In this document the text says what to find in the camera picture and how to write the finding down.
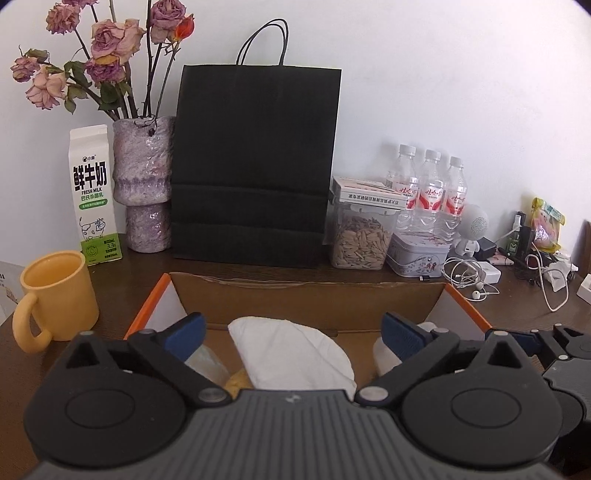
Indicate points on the purple mottled vase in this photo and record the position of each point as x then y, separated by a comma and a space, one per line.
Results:
141, 161

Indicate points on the clear plastic bag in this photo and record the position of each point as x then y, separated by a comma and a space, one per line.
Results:
207, 367

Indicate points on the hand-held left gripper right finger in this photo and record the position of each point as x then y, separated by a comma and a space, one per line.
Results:
401, 337

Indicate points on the dried rose bouquet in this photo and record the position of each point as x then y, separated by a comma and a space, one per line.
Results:
115, 39

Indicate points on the red cardboard box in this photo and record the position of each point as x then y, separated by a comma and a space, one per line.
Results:
300, 304

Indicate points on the yellow snack packet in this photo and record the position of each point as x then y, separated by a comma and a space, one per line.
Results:
545, 226

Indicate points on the white printed tin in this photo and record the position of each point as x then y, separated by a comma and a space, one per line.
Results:
415, 258

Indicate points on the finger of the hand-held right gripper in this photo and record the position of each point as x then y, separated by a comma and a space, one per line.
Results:
534, 344

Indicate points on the yellow plush toy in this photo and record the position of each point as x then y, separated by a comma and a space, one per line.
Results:
238, 384

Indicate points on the black paper bag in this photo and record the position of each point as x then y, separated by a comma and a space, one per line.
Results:
254, 161

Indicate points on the white earphones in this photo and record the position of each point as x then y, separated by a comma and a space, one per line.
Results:
475, 293

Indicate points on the white green milk carton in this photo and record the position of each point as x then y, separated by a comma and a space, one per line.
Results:
90, 184

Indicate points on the clear water bottle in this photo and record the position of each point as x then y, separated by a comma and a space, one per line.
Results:
404, 184
429, 194
455, 198

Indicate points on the small green spray bottle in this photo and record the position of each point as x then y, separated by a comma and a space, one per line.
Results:
513, 242

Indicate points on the black power adapter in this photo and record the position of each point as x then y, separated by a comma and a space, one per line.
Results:
487, 249

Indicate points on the yellow mug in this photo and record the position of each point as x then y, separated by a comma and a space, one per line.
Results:
60, 295

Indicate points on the small black device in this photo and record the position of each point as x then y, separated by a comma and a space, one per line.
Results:
527, 235

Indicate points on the white power adapter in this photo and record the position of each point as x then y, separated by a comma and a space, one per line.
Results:
489, 273

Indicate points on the flat white box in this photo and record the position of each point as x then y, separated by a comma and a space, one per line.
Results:
364, 189

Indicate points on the clear seed container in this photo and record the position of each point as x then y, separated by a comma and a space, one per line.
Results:
360, 244

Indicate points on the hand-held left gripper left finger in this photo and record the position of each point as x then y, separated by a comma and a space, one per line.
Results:
184, 334

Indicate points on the white booklet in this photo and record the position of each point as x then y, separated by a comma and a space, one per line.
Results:
7, 286

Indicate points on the white cloth pad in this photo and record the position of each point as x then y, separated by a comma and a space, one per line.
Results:
291, 355

